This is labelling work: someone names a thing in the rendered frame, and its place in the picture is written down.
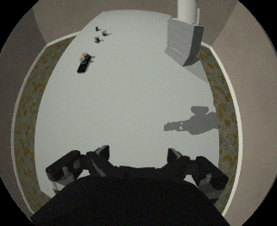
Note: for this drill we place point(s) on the black rack with three pockets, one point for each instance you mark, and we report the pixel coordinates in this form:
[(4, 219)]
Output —
[(83, 66)]

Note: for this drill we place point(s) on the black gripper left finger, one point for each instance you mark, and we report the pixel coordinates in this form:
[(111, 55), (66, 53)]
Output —
[(61, 172)]

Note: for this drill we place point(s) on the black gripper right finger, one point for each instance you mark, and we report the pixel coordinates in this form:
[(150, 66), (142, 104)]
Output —
[(208, 178)]

